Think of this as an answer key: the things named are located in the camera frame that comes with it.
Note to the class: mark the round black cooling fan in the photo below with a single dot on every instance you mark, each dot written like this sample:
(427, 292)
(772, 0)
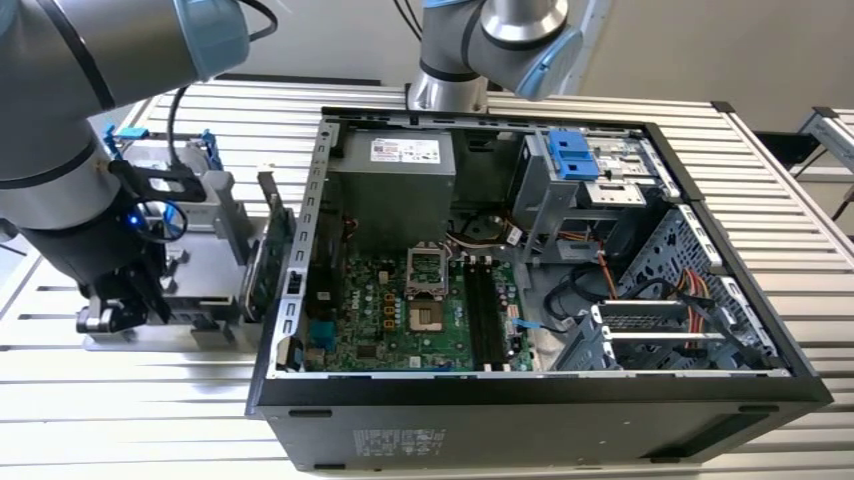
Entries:
(476, 230)

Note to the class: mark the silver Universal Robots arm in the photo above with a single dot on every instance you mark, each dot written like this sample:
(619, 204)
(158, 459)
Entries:
(53, 75)

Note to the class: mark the green motherboard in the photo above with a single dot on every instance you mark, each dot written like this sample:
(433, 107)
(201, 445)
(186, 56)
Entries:
(373, 320)

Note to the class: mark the black open PC case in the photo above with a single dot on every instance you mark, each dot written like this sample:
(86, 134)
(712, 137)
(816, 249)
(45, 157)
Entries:
(467, 430)

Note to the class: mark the blue plastic drive latch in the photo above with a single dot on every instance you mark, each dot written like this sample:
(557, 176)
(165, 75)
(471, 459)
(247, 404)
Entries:
(569, 155)

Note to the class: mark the CPU socket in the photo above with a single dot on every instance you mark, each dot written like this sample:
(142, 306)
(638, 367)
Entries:
(427, 315)

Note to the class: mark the metal optical drive cage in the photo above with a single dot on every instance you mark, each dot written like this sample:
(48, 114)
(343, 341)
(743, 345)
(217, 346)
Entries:
(613, 195)

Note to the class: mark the metal disk bay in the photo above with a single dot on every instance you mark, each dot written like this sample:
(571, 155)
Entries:
(640, 312)

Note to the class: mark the green graphics card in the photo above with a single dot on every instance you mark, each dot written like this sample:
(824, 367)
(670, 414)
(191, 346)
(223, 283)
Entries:
(273, 250)

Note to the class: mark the dark RAM stick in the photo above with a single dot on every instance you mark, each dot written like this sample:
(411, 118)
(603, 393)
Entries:
(186, 316)

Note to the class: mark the hard disk in blue carrier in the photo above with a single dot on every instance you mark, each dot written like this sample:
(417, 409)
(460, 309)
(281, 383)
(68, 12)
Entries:
(133, 132)

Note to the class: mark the grey power supply unit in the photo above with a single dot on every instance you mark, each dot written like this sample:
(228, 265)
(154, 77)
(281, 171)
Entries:
(393, 200)

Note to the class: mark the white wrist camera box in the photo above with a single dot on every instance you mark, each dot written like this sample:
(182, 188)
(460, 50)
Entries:
(166, 185)

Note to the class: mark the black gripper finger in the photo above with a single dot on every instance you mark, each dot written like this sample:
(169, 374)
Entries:
(136, 295)

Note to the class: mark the grey parts rack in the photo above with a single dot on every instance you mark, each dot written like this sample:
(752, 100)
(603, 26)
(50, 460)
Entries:
(213, 270)

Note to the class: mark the metal slat side table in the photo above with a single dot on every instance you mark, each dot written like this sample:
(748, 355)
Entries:
(830, 122)

